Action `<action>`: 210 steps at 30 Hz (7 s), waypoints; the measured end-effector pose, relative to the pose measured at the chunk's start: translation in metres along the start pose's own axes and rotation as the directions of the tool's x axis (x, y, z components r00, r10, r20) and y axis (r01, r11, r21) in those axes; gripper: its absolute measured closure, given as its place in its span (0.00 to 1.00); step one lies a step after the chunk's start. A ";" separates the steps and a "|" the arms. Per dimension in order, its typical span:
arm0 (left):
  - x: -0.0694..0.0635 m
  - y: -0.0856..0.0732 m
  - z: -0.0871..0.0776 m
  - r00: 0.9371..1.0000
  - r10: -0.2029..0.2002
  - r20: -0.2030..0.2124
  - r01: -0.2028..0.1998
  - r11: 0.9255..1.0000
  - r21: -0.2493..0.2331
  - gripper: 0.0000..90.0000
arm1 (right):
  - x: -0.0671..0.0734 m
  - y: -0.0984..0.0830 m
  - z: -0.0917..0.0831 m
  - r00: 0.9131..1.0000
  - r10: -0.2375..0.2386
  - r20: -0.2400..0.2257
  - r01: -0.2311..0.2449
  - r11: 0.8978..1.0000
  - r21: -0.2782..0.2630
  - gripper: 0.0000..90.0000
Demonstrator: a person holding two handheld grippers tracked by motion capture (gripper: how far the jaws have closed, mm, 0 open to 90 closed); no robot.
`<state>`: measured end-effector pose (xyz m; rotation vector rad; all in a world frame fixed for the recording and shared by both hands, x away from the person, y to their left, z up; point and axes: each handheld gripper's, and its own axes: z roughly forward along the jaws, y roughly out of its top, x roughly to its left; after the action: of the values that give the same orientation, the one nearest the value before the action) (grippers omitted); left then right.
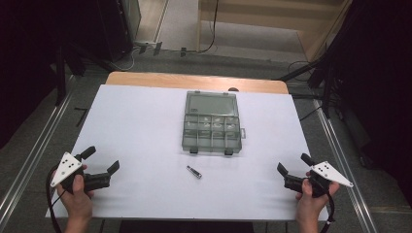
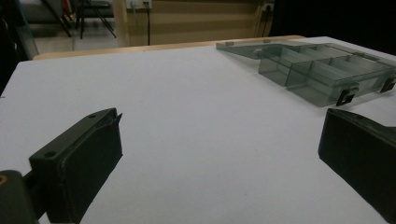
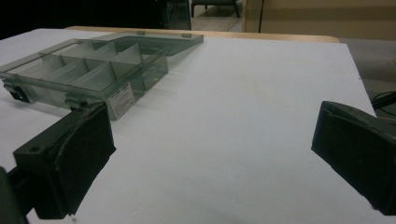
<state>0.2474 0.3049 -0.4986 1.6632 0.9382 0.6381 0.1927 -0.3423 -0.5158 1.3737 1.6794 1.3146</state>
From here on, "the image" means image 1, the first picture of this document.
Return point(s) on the person's right hand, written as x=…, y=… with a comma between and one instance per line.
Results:
x=309, y=207

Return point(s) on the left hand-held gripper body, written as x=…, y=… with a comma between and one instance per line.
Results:
x=66, y=166

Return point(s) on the white table cover sheet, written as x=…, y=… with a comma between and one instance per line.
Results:
x=139, y=136

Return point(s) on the group of small white parts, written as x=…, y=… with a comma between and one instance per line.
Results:
x=216, y=124

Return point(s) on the black tripod leg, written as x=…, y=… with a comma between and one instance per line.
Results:
x=301, y=71

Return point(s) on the metal floor rail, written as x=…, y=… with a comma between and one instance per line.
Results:
x=343, y=161
x=35, y=152

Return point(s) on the black strip on floor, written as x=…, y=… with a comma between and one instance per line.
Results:
x=81, y=116

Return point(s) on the person's left hand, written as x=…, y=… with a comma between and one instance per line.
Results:
x=77, y=202

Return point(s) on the black plug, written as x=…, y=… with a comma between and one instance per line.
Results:
x=183, y=51

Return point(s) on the wooden platform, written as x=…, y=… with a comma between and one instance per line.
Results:
x=259, y=19

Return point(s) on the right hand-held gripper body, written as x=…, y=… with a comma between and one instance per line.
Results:
x=330, y=172

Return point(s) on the clear grey plastic organizer box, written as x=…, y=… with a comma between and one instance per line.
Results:
x=211, y=129

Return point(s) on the dark equipment cabinet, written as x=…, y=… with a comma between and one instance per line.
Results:
x=118, y=26

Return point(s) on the black stand leg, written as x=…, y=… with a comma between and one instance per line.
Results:
x=60, y=77

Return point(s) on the small dark round object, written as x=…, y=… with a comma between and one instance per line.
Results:
x=233, y=89

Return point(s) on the dark curtain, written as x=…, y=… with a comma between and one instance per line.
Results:
x=26, y=58
x=379, y=81

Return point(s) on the wooden table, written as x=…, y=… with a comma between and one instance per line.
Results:
x=181, y=81

